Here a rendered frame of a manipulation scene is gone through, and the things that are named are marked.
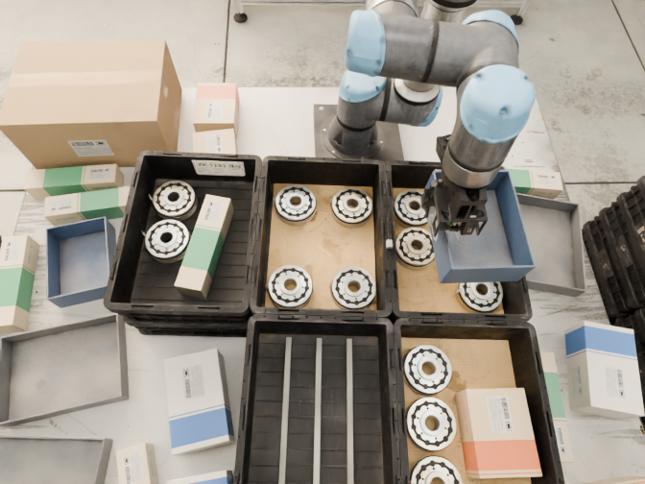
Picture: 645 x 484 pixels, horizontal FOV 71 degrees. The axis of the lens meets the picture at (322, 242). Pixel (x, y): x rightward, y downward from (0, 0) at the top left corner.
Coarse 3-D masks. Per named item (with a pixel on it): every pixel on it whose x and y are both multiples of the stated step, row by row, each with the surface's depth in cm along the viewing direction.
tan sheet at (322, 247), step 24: (312, 192) 118; (336, 192) 118; (288, 240) 112; (312, 240) 112; (336, 240) 112; (360, 240) 112; (288, 264) 109; (312, 264) 109; (336, 264) 109; (360, 264) 110; (288, 288) 106
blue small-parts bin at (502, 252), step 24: (504, 192) 87; (504, 216) 88; (432, 240) 86; (456, 240) 86; (480, 240) 86; (504, 240) 87; (528, 240) 79; (456, 264) 84; (480, 264) 84; (504, 264) 84; (528, 264) 79
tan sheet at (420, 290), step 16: (400, 192) 119; (400, 272) 109; (416, 272) 109; (432, 272) 110; (400, 288) 107; (416, 288) 108; (432, 288) 108; (448, 288) 108; (400, 304) 106; (416, 304) 106; (432, 304) 106; (448, 304) 106
